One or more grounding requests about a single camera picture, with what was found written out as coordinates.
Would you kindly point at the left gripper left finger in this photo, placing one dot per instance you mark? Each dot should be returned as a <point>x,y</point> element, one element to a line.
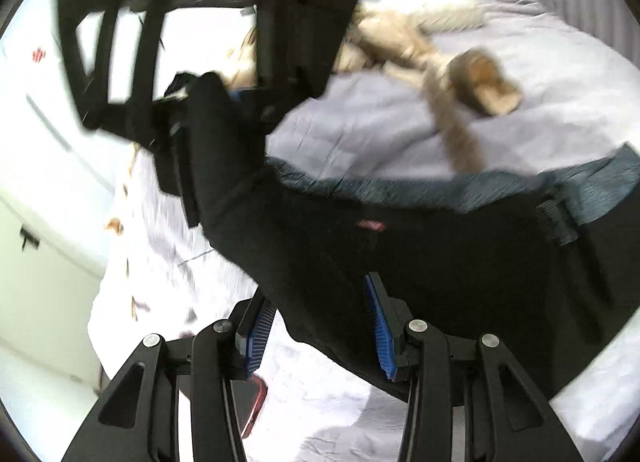
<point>137,417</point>

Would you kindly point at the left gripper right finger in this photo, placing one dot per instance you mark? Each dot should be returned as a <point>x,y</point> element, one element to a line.
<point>506,417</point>

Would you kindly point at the black pants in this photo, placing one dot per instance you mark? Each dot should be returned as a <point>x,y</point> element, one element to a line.
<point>495,270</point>

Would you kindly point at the cream striped brown-trimmed blanket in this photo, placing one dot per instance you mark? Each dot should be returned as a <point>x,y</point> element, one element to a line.
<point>401,45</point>

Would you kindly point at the red phone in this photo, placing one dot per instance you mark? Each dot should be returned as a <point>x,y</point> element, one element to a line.
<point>249,397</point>

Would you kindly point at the white wardrobe door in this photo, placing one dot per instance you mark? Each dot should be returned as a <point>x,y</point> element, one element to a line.
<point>47,296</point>

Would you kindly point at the lavender plush bedspread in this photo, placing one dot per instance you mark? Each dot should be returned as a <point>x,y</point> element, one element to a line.
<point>579,118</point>

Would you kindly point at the black door handle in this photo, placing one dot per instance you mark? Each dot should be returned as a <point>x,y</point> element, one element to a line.
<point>29,239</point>

